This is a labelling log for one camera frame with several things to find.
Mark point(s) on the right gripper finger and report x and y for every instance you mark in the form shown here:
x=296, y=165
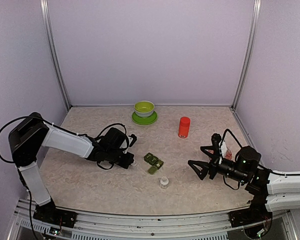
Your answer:
x=201, y=168
x=215, y=157

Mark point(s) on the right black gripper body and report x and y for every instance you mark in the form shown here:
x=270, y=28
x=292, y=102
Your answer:
x=214, y=166

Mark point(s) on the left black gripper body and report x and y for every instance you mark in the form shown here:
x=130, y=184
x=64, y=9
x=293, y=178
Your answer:
x=123, y=163

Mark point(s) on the green weekly pill organizer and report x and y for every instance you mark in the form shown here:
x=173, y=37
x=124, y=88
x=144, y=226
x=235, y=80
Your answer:
x=153, y=160

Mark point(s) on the small white pill bottle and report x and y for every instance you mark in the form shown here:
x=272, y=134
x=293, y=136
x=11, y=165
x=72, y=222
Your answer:
x=164, y=182

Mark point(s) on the white pill bottle cap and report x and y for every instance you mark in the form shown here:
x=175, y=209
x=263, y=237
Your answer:
x=134, y=163

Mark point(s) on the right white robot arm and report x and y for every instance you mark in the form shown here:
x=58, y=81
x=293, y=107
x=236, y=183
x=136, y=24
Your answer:
x=271, y=190

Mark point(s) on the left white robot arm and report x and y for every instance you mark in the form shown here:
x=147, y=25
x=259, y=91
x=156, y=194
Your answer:
x=33, y=133

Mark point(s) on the red patterned oval tin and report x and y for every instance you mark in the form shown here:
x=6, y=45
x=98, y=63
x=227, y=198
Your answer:
x=228, y=154

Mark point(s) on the red pill bottle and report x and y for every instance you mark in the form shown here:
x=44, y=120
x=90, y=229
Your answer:
x=184, y=127

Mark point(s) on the green saucer plate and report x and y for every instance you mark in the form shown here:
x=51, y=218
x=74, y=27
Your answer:
x=145, y=120

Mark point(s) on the green and white bowl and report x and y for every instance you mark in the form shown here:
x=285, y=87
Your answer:
x=144, y=108

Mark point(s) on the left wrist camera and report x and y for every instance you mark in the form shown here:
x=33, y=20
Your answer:
x=128, y=144

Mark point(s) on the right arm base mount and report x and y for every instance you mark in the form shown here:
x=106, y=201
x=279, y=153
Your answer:
x=248, y=216

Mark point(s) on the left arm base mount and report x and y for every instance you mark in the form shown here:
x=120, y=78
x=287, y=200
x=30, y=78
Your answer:
x=56, y=216

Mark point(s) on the front aluminium rail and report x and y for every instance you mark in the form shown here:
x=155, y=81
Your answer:
x=103, y=226

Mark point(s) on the right aluminium frame post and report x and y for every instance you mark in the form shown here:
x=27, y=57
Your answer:
x=248, y=53

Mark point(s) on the aluminium frame post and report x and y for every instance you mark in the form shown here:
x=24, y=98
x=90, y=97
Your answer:
x=248, y=53
x=44, y=5

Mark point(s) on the left aluminium frame post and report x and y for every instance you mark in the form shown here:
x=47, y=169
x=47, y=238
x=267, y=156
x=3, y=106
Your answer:
x=44, y=5

